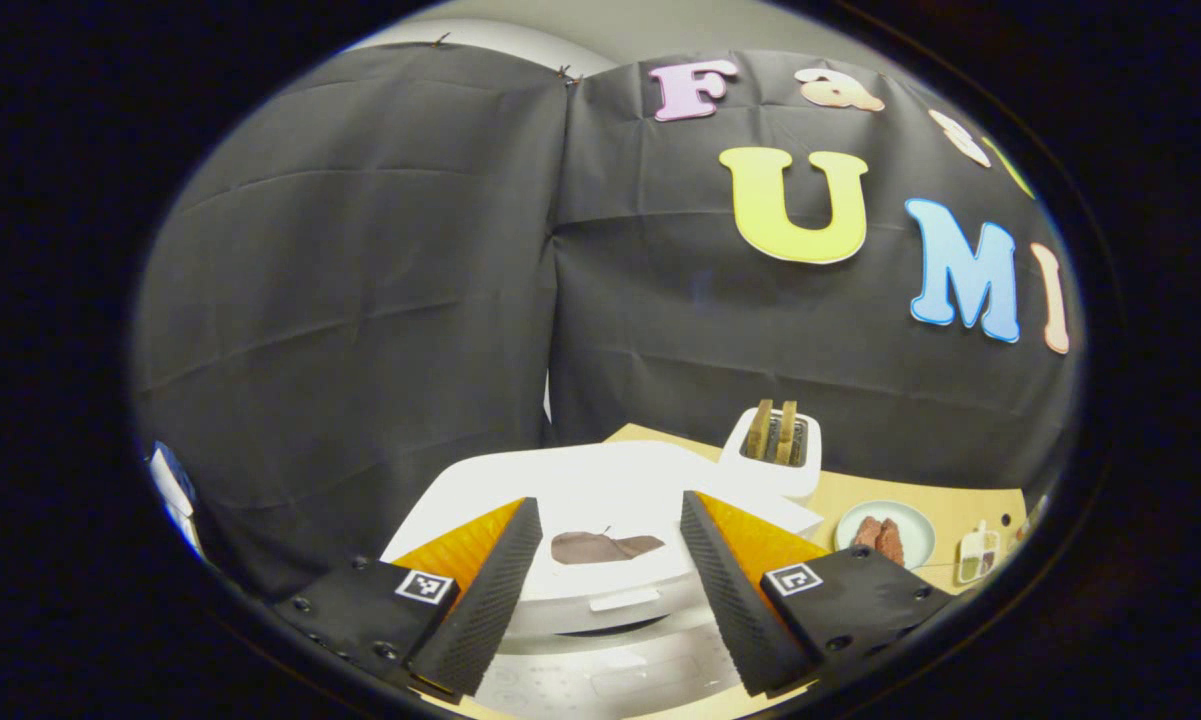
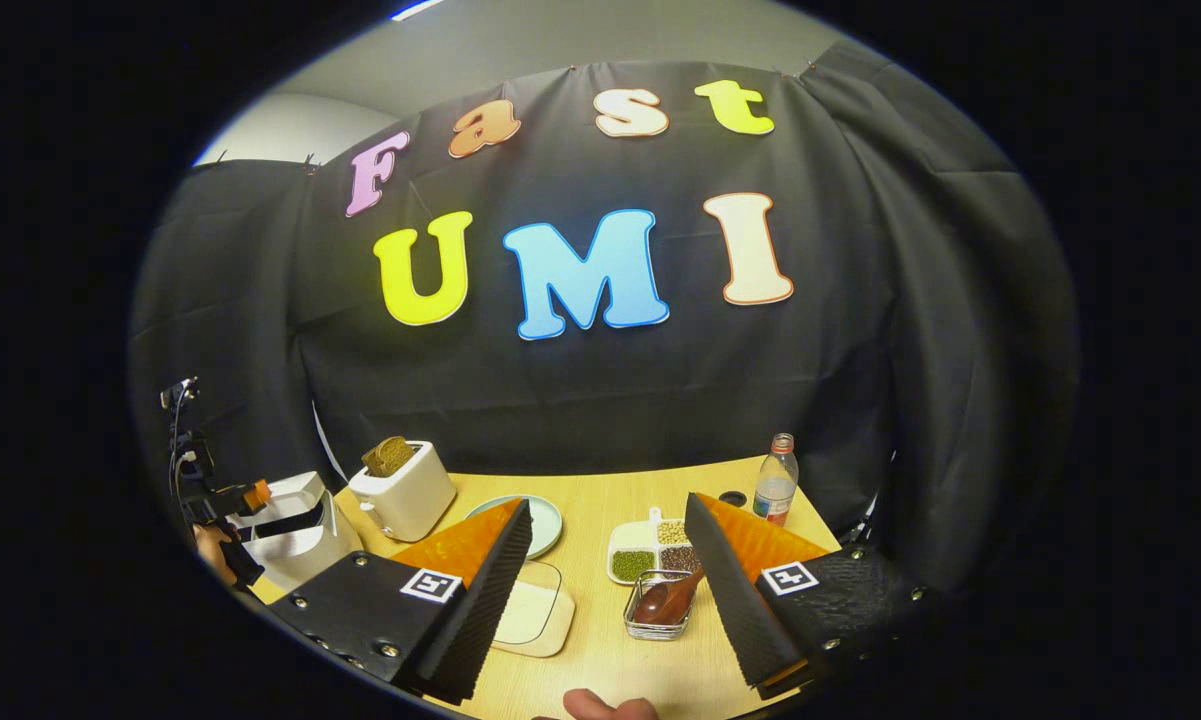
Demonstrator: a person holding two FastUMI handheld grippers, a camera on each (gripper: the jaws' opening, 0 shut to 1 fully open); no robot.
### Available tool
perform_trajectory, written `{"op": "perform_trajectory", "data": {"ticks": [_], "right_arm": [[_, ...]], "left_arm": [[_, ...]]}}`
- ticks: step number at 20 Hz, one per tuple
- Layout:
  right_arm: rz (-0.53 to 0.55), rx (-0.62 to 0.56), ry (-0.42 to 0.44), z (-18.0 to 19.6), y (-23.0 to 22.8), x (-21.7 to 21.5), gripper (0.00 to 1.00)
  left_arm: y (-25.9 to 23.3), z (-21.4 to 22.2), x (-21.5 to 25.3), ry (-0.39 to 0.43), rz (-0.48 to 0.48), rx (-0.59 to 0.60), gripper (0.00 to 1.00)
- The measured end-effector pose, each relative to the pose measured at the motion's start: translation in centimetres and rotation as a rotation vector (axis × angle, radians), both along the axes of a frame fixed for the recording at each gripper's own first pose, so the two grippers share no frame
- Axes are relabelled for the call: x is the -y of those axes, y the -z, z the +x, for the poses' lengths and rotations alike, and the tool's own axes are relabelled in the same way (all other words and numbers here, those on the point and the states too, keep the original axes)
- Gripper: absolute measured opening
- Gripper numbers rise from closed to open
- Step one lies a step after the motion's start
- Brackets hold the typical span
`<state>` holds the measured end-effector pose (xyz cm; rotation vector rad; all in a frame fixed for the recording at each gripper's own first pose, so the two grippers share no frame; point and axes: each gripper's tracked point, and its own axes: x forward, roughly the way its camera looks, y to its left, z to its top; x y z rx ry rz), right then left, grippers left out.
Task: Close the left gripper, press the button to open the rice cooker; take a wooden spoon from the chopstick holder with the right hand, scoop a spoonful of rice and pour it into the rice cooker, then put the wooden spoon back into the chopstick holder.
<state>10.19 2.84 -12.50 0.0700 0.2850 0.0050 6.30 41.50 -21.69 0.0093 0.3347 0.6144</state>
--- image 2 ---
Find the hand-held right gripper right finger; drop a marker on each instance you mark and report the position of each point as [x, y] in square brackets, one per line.
[735, 620]

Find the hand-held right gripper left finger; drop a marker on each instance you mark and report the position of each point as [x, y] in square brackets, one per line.
[480, 620]

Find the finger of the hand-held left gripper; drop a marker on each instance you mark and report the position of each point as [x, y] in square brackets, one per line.
[256, 496]

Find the heap of white rice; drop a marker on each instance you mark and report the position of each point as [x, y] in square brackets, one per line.
[525, 612]

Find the dark wooden spoon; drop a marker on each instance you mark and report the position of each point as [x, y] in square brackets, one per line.
[660, 603]

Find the metal chopstick holder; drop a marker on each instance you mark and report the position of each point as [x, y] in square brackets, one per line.
[640, 628]

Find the clear plastic tray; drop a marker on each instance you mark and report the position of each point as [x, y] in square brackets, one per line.
[560, 630]

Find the pile of dark red beans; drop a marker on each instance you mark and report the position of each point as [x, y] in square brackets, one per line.
[678, 558]

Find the pile of yellow soybeans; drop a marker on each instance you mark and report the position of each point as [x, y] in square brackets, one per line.
[672, 531]

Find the pile of green mung beans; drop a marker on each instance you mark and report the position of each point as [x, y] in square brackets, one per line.
[632, 565]

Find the light green plate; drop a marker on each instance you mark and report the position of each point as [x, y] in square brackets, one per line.
[545, 520]

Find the black round table grommet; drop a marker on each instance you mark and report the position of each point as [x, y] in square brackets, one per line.
[732, 498]

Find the white divided dish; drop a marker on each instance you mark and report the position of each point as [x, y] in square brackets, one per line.
[628, 535]

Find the brown bread slice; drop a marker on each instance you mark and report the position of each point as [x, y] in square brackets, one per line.
[388, 456]

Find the white toaster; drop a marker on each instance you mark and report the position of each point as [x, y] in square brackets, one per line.
[410, 500]

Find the clear plastic bottle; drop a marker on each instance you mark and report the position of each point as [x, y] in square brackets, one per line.
[776, 485]

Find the black backdrop cloth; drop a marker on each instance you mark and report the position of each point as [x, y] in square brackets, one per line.
[860, 350]

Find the small ceiling light panel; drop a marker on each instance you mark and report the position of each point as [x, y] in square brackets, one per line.
[418, 9]

